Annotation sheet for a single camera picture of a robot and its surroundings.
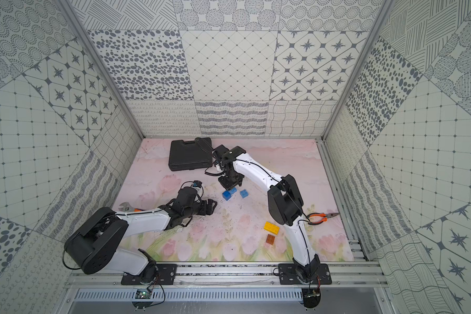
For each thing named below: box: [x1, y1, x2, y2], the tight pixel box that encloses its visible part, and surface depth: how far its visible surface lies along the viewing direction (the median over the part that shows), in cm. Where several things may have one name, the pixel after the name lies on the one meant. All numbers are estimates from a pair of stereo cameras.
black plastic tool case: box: [168, 137, 213, 171], surface depth 107 cm
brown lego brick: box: [265, 234, 276, 246], surface depth 83 cm
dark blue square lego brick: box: [222, 190, 232, 201], surface depth 96 cm
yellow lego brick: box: [262, 221, 280, 235], surface depth 87 cm
